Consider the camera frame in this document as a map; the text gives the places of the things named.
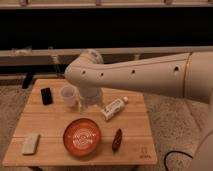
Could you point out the white sponge block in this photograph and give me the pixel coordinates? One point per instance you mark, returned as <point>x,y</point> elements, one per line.
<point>30,144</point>

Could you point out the translucent plastic cup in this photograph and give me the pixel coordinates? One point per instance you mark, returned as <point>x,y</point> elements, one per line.
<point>69,95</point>

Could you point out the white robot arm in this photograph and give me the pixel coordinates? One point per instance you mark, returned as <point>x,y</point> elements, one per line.
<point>187,75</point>

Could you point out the white plastic bottle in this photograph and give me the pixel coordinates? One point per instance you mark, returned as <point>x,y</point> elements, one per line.
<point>114,107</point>

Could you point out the black rectangular block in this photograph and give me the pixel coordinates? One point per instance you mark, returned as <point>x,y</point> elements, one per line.
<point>46,96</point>

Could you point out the dark red oblong object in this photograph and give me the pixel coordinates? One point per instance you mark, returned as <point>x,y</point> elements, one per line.
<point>117,140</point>

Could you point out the orange ceramic bowl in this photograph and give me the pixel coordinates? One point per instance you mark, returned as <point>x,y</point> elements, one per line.
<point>81,137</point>

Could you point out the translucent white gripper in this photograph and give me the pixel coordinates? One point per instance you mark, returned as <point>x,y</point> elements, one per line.
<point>90,96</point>

